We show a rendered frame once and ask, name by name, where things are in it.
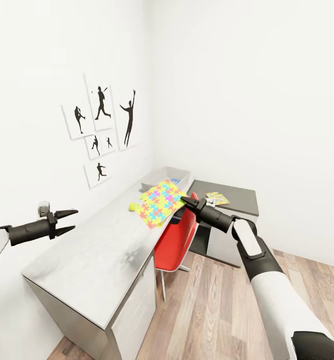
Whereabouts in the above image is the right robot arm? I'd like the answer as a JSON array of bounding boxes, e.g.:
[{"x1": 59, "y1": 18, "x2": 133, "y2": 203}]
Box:
[{"x1": 180, "y1": 196, "x2": 334, "y2": 360}]

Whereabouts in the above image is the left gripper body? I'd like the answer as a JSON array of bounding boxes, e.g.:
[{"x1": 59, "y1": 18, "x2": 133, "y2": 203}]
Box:
[{"x1": 25, "y1": 212, "x2": 56, "y2": 241}]

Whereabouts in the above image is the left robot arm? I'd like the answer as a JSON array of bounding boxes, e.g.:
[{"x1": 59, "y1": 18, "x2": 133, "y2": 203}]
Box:
[{"x1": 0, "y1": 201, "x2": 78, "y2": 255}]

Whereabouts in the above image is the jigsaw puzzle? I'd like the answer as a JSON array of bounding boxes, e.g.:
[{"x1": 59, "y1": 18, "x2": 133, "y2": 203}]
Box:
[
  {"x1": 133, "y1": 180, "x2": 187, "y2": 230},
  {"x1": 205, "y1": 192, "x2": 229, "y2": 205}
]

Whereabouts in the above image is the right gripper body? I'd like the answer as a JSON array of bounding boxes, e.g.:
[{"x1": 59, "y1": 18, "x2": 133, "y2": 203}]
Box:
[{"x1": 196, "y1": 198, "x2": 222, "y2": 228}]

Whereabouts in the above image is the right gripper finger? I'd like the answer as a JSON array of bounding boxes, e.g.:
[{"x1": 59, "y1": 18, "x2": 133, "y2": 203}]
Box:
[
  {"x1": 180, "y1": 196, "x2": 200, "y2": 210},
  {"x1": 184, "y1": 203, "x2": 196, "y2": 215}
]

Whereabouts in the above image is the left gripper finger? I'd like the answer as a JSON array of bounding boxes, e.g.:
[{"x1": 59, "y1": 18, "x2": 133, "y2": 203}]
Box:
[
  {"x1": 55, "y1": 225, "x2": 76, "y2": 237},
  {"x1": 53, "y1": 209, "x2": 78, "y2": 224}
]

